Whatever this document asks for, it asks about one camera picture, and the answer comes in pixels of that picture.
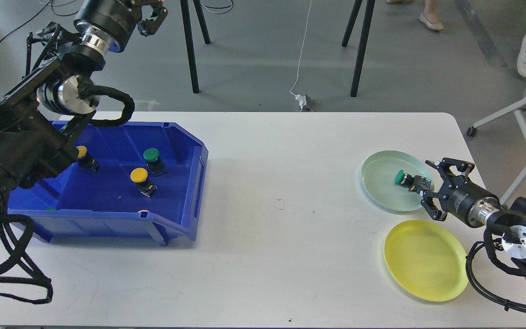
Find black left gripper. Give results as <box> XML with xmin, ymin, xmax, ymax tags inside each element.
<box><xmin>74</xmin><ymin>0</ymin><xmax>168</xmax><ymax>53</ymax></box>

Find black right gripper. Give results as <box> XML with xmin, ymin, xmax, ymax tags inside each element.
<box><xmin>419</xmin><ymin>158</ymin><xmax>500</xmax><ymax>228</ymax></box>

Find green push button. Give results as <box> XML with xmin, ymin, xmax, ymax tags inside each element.
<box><xmin>394</xmin><ymin>170</ymin><xmax>432</xmax><ymax>194</ymax></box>
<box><xmin>143</xmin><ymin>148</ymin><xmax>167</xmax><ymax>176</ymax></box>

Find yellow push button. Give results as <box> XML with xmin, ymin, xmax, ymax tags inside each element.
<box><xmin>130</xmin><ymin>167</ymin><xmax>157</xmax><ymax>197</ymax></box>
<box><xmin>76</xmin><ymin>145</ymin><xmax>100</xmax><ymax>173</ymax></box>

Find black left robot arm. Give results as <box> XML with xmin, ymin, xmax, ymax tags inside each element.
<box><xmin>0</xmin><ymin>0</ymin><xmax>168</xmax><ymax>304</ymax></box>

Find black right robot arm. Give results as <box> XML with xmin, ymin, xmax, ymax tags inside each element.
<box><xmin>396</xmin><ymin>158</ymin><xmax>526</xmax><ymax>313</ymax></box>

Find light green plate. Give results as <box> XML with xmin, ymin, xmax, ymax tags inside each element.
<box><xmin>360</xmin><ymin>150</ymin><xmax>433</xmax><ymax>214</ymax></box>

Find yellow plate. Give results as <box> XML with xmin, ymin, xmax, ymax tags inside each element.
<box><xmin>383</xmin><ymin>219</ymin><xmax>469</xmax><ymax>302</ymax></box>

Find black tripod leg left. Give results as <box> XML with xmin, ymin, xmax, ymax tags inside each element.
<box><xmin>180</xmin><ymin>0</ymin><xmax>211</xmax><ymax>94</ymax></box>

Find black tripod leg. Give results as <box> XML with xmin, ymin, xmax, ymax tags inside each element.
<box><xmin>342</xmin><ymin>0</ymin><xmax>376</xmax><ymax>97</ymax></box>
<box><xmin>180</xmin><ymin>0</ymin><xmax>211</xmax><ymax>94</ymax></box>

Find blue plastic bin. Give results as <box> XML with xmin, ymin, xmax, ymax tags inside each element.
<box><xmin>8</xmin><ymin>122</ymin><xmax>208</xmax><ymax>246</ymax></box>

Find grey power adapter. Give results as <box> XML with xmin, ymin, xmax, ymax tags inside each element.
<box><xmin>295</xmin><ymin>94</ymin><xmax>315</xmax><ymax>112</ymax></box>

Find person's foot in shoe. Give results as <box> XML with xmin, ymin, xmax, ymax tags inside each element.
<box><xmin>419</xmin><ymin>12</ymin><xmax>445</xmax><ymax>32</ymax></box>

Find black tripod leg right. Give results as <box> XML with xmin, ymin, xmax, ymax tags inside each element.
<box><xmin>342</xmin><ymin>0</ymin><xmax>376</xmax><ymax>97</ymax></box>

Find black cables on floor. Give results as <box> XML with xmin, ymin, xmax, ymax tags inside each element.
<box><xmin>39</xmin><ymin>0</ymin><xmax>95</xmax><ymax>17</ymax></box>

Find white cable on floor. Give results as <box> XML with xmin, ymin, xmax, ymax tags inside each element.
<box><xmin>289</xmin><ymin>0</ymin><xmax>314</xmax><ymax>96</ymax></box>

